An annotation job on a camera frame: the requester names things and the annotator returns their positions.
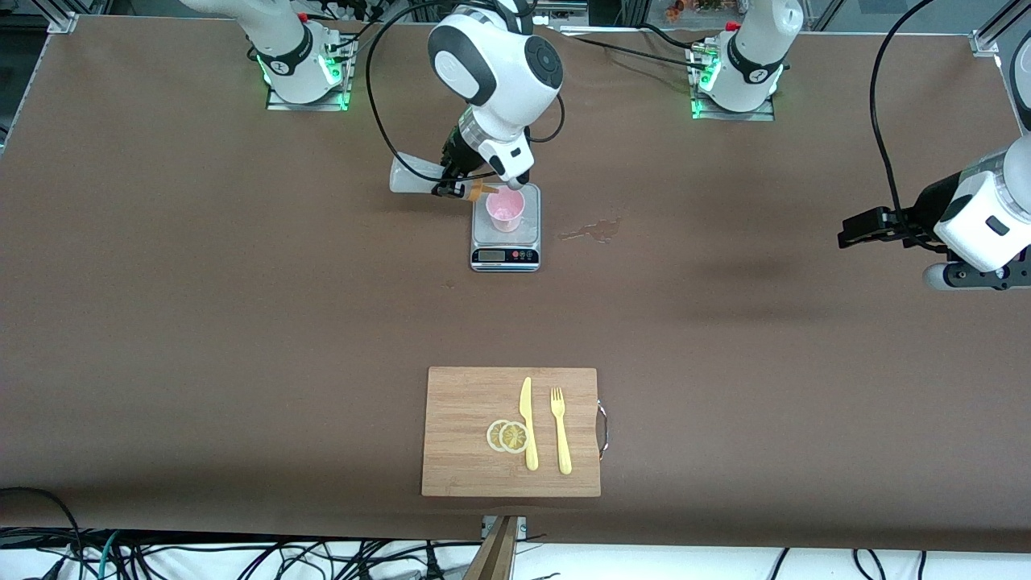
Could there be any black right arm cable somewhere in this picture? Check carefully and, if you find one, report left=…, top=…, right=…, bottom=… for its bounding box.
left=366, top=0, right=566, bottom=182

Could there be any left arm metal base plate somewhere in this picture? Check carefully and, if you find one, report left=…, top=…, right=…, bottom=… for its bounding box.
left=690, top=40, right=776, bottom=122

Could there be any yellow plastic knife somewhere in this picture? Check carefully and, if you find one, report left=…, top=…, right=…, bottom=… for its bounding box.
left=519, top=376, right=540, bottom=472

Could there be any wooden post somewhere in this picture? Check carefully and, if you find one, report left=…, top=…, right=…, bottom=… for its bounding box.
left=463, top=516, right=520, bottom=580

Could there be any squeeze bottle orange cap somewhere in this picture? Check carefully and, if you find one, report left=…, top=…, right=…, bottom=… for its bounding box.
left=390, top=151, right=502, bottom=199

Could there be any teal floor cable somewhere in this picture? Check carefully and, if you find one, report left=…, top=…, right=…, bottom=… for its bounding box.
left=97, top=532, right=122, bottom=580

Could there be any yellow plastic fork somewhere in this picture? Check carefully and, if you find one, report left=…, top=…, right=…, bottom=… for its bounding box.
left=549, top=387, right=573, bottom=475

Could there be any pink plastic cup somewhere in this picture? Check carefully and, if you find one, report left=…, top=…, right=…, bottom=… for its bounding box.
left=485, top=185, right=528, bottom=234

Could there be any silver digital kitchen scale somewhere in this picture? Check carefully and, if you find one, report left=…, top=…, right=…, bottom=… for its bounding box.
left=470, top=183, right=541, bottom=273

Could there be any aluminium frame corner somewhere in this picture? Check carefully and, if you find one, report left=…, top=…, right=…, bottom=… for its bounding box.
left=971, top=0, right=1031, bottom=57

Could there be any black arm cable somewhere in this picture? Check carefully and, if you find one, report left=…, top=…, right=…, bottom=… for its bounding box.
left=366, top=0, right=566, bottom=182
left=868, top=0, right=939, bottom=242

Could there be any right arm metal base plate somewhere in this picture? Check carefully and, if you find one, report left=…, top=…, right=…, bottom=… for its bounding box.
left=266, top=32, right=353, bottom=112

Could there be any wooden cutting board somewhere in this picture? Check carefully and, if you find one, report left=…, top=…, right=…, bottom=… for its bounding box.
left=421, top=367, right=610, bottom=498

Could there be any black table cable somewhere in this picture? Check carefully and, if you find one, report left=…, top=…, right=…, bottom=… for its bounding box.
left=640, top=23, right=710, bottom=53
left=568, top=32, right=702, bottom=72

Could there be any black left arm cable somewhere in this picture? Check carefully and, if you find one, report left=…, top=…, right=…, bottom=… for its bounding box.
left=868, top=0, right=939, bottom=242

